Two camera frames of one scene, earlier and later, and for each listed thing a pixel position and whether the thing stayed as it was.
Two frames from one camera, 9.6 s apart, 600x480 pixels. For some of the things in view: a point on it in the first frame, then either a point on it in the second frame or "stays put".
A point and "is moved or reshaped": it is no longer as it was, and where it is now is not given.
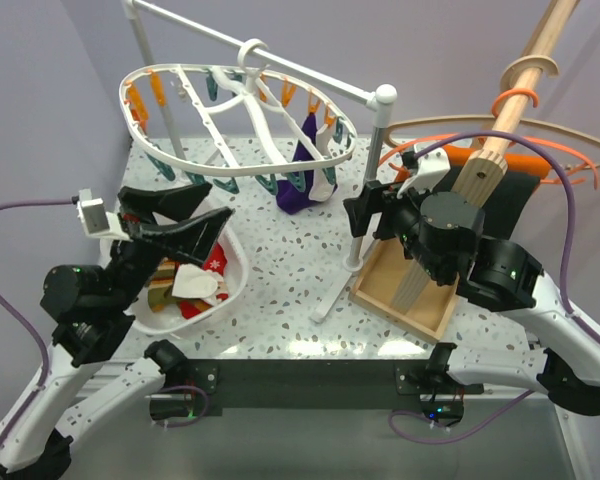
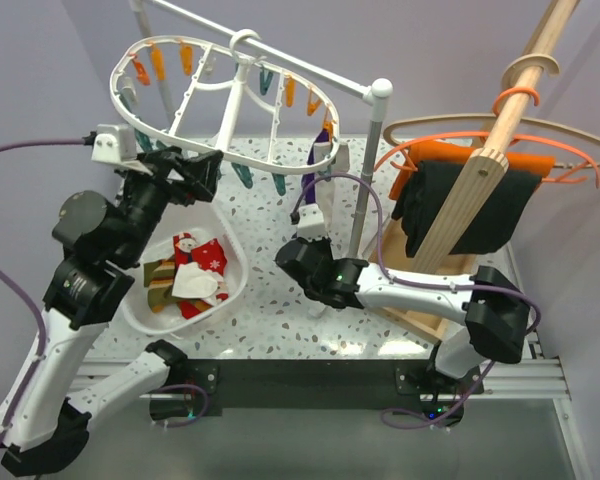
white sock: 191,281 stays put
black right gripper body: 398,215 → 320,246
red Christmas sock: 191,307 stays put
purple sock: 290,199 is moved or reshaped
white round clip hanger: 245,71 is moved or reshaped
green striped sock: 160,287 stays put
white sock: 322,188 → 338,198
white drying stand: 379,103 → 377,94
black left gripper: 192,237 → 200,172
